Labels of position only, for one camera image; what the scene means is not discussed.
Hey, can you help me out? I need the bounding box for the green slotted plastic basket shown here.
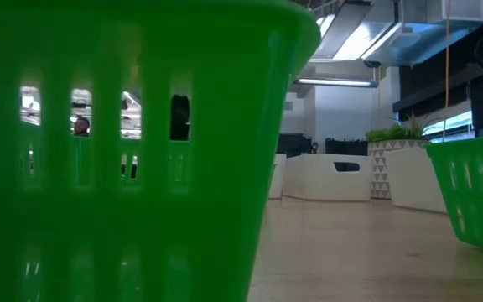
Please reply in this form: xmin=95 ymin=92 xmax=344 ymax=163
xmin=0 ymin=0 xmax=322 ymax=302
xmin=424 ymin=133 xmax=483 ymax=253

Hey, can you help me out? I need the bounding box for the black monitor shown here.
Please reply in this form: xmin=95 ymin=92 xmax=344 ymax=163
xmin=276 ymin=133 xmax=314 ymax=159

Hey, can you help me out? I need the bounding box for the black box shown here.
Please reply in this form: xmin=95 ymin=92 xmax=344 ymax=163
xmin=324 ymin=137 xmax=369 ymax=157

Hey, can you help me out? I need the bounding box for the long ceiling tube lamp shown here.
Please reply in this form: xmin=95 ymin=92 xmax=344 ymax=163
xmin=294 ymin=77 xmax=379 ymax=89

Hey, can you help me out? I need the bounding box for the white triangle-patterned planter pot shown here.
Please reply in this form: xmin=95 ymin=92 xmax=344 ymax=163
xmin=366 ymin=138 xmax=430 ymax=200

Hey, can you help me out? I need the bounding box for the green grass-like plant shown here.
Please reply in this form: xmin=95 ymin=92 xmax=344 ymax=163
xmin=365 ymin=112 xmax=434 ymax=143

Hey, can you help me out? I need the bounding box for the person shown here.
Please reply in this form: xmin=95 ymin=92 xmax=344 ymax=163
xmin=72 ymin=116 xmax=91 ymax=138

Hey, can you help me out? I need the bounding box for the silver ceiling air duct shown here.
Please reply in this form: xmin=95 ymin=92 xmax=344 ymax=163
xmin=308 ymin=0 xmax=483 ymax=68

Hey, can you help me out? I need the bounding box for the orange hanging cable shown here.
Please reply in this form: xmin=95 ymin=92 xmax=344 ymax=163
xmin=441 ymin=0 xmax=453 ymax=142

